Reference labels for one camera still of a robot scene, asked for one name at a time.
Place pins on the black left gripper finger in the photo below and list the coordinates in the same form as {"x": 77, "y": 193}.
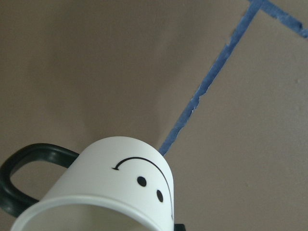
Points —
{"x": 179, "y": 227}

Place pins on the white smiley face mug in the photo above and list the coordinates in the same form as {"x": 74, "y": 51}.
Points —
{"x": 115, "y": 184}

